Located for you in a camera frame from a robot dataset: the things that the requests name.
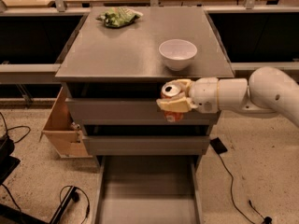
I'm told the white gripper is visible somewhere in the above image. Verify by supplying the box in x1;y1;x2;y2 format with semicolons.
157;77;219;114

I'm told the green chip bag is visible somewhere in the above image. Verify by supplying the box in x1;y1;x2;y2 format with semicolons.
96;7;143;28

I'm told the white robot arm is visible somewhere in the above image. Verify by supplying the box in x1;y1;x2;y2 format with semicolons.
156;66;299;126

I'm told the white bowl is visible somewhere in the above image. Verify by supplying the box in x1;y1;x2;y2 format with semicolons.
159;39;197;71

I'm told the grey top drawer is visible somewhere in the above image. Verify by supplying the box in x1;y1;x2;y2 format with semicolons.
65;98;220;125

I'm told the red coke can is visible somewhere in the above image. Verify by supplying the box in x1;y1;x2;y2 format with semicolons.
161;84;183;122

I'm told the grey middle drawer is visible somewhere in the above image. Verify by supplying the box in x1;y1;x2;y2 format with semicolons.
83;136;209;156

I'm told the grey drawer cabinet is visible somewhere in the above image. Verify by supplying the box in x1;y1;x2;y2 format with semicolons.
56;7;234;157

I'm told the grey metal rail frame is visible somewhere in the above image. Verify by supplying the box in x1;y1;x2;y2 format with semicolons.
0;0;298;84

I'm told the black power adapter with cable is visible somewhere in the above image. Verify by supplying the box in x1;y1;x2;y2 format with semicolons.
210;137;273;224

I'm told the cardboard box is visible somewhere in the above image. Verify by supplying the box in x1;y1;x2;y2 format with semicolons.
42;89;90;158

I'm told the black stand with cable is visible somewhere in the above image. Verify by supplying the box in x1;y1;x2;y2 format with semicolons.
49;185;92;224

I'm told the grey open bottom drawer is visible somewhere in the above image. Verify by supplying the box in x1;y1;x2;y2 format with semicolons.
92;156;204;224

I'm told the black cable on left floor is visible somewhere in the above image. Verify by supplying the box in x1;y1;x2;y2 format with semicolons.
0;111;32;145

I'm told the black equipment at left edge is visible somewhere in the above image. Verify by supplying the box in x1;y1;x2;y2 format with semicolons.
0;134;21;185

